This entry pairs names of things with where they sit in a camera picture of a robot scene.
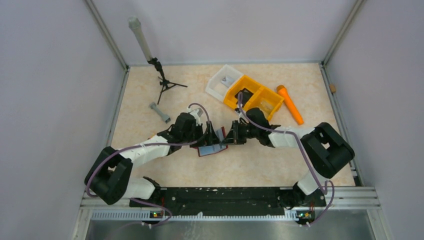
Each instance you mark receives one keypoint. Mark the clear card in yellow bin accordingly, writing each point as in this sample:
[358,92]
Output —
[266,107]

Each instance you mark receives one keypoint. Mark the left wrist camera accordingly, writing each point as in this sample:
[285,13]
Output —
[196,113]

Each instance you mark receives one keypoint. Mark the red card holder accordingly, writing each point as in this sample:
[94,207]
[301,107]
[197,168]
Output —
[216,148]

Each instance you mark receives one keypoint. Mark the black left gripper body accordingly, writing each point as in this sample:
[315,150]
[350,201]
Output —
[208,133]

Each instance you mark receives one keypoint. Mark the small brown wall knob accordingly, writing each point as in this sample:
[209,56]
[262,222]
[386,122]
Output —
[332,88]

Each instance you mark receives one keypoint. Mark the silver card in white bin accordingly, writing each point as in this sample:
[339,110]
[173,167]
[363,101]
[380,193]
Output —
[227,81]

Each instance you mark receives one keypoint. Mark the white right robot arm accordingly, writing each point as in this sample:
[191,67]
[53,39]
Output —
[324,150]

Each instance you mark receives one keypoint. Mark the black mini tripod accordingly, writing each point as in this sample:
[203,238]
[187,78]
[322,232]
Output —
[163,81]

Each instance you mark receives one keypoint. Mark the grey toy block bar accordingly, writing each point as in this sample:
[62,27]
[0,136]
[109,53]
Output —
[164,117]

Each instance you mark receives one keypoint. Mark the black cards in yellow bin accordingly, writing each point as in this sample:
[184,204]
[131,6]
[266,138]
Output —
[245,96]

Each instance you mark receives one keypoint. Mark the white plastic bin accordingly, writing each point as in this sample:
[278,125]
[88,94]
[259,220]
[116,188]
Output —
[215,88]

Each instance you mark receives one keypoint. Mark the grey tube on tripod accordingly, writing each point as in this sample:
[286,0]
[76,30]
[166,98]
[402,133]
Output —
[135,25]

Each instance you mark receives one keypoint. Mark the yellow plastic double bin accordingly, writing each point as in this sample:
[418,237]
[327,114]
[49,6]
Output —
[260,93]

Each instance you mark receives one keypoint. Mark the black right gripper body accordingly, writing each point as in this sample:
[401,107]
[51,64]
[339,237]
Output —
[236,131]

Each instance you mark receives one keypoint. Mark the orange plastic cylinder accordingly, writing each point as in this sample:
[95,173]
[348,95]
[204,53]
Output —
[283,92]

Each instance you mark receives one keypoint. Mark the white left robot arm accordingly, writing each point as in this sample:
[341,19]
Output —
[109,177]

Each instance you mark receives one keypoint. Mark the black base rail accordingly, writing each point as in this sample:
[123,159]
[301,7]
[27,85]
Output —
[234,201]

